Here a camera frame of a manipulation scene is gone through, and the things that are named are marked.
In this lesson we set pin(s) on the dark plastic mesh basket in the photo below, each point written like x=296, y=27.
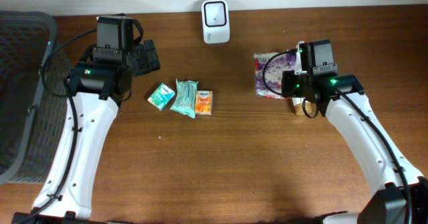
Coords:
x=32, y=120

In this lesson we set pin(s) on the small teal tissue pack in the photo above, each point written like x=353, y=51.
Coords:
x=161, y=96

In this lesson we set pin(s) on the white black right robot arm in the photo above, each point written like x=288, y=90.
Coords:
x=398, y=189

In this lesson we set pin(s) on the orange tissue pack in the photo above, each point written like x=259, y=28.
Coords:
x=203, y=102

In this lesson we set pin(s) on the teal wet wipes pack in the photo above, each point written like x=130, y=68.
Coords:
x=185, y=100

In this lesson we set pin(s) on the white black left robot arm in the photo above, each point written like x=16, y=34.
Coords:
x=95, y=89

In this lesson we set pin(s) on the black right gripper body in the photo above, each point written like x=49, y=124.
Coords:
x=291, y=83

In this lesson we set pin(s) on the red purple tissue pack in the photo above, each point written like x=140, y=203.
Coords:
x=273, y=73

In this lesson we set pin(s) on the white bottle with cork cap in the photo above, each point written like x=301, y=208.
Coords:
x=299, y=108

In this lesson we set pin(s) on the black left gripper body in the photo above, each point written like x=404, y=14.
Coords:
x=144, y=58

